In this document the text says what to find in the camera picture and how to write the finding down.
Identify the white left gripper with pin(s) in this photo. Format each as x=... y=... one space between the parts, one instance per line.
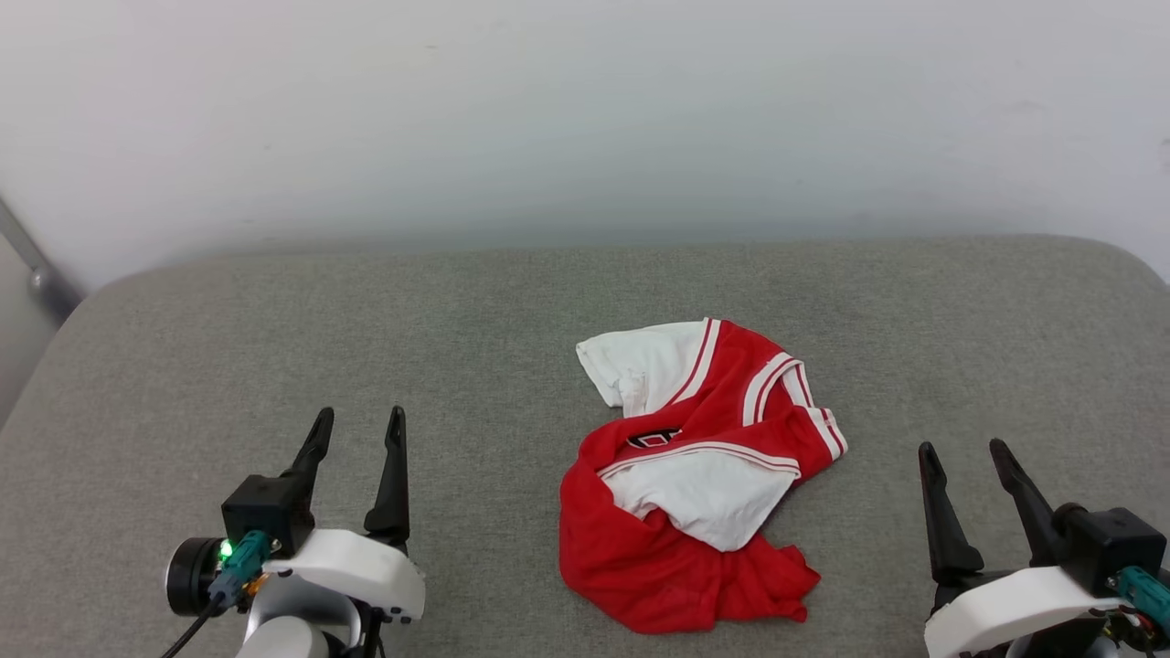
x=356 y=571

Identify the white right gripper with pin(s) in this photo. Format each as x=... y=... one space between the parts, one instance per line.
x=1015 y=608

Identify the red and white jersey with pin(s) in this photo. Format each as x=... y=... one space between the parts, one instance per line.
x=658 y=567

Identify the white grey left arm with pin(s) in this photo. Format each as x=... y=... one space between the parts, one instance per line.
x=283 y=638

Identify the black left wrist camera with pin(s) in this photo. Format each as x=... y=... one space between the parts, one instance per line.
x=270 y=516

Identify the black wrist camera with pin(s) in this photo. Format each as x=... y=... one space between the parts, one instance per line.
x=270 y=516
x=1111 y=544

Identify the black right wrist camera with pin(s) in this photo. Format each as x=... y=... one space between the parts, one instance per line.
x=1111 y=544

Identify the grey metal wall rail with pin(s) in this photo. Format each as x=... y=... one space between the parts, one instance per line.
x=41 y=274

